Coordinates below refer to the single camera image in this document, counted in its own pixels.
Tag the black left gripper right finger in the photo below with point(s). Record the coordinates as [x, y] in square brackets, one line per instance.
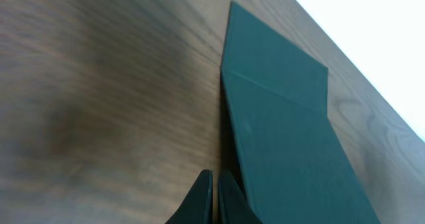
[233, 207]

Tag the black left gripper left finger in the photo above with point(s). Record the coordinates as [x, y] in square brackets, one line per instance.
[197, 206]

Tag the dark green box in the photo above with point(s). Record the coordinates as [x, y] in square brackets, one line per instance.
[293, 166]

